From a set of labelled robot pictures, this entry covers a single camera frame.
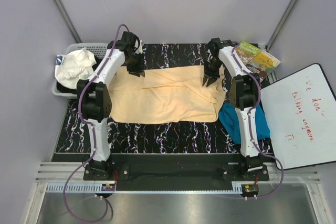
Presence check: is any white whiteboard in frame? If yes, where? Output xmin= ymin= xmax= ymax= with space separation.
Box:
xmin=261 ymin=63 xmax=335 ymax=170

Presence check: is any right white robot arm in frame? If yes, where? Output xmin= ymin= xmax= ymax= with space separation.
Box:
xmin=202 ymin=38 xmax=270 ymax=180

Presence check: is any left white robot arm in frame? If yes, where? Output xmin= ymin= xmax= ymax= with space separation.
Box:
xmin=77 ymin=31 xmax=145 ymax=180

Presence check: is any grey plastic basket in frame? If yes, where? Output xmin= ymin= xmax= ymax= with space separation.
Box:
xmin=51 ymin=43 xmax=107 ymax=99

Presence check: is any yellow picture book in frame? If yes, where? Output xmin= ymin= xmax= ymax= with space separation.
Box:
xmin=246 ymin=50 xmax=281 ymax=82

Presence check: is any aluminium frame rail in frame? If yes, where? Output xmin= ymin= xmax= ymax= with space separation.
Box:
xmin=35 ymin=162 xmax=320 ymax=194

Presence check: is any blue folded t shirt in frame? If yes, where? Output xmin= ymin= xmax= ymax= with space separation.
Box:
xmin=218 ymin=103 xmax=270 ymax=144

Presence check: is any peach t shirt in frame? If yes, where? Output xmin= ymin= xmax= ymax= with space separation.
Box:
xmin=109 ymin=66 xmax=226 ymax=124

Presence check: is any black t shirt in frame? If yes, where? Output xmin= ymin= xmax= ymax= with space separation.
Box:
xmin=56 ymin=56 xmax=102 ymax=94

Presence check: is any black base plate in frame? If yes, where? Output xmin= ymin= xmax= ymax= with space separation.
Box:
xmin=83 ymin=154 xmax=269 ymax=193

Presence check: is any white t shirt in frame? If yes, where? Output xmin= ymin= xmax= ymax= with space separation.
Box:
xmin=55 ymin=48 xmax=96 ymax=89

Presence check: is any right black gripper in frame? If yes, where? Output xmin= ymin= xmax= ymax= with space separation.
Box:
xmin=202 ymin=57 xmax=222 ymax=87

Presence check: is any green picture book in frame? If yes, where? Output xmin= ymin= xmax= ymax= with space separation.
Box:
xmin=236 ymin=41 xmax=261 ymax=64

